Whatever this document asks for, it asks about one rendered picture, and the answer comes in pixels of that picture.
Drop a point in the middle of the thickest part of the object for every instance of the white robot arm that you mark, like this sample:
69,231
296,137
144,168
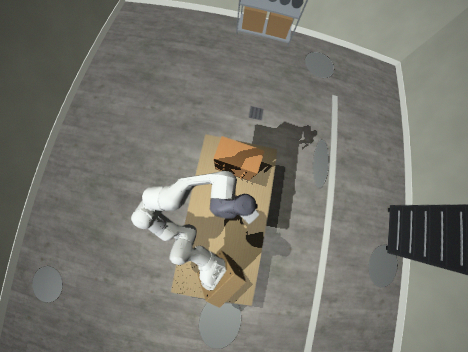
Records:
172,197

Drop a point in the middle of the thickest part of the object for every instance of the small brown chest of drawers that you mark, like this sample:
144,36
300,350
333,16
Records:
239,155

